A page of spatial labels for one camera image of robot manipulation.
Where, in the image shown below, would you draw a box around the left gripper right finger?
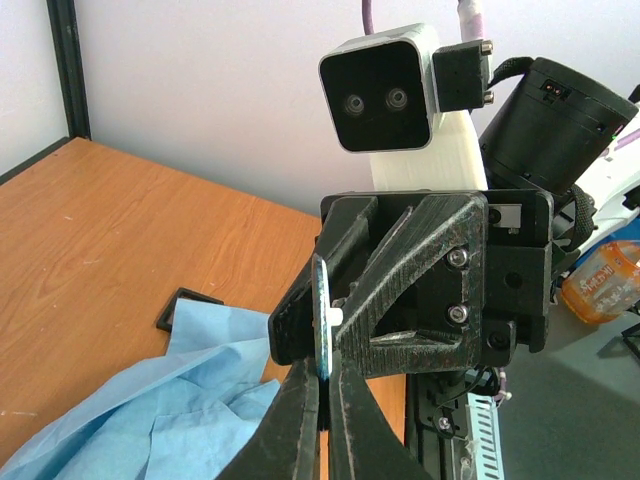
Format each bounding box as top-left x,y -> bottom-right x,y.
328,352 -> 430,479

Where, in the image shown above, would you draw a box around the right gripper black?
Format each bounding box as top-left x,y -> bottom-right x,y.
331,190 -> 553,378

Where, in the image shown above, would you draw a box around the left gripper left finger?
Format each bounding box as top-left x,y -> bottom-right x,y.
218,358 -> 320,480

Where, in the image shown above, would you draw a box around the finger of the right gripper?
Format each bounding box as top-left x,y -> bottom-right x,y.
268,195 -> 378,364

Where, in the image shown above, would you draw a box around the starry night round brooch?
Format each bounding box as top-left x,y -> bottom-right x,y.
311,253 -> 333,381

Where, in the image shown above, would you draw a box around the light blue shirt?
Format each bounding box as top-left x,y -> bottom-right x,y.
1,305 -> 279,479

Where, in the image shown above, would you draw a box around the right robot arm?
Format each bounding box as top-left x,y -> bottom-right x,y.
314,57 -> 637,378

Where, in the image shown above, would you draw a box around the small black square tray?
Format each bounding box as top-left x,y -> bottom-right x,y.
155,287 -> 225,333

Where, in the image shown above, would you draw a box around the orange plastic bottle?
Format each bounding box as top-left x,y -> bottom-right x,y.
560,240 -> 639,325

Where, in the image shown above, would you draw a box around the light blue slotted cable duct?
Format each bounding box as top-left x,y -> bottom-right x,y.
460,394 -> 505,480

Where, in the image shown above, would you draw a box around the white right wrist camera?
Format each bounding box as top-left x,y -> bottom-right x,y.
318,23 -> 494,191

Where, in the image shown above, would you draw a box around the black frame post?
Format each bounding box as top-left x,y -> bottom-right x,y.
46,0 -> 91,139

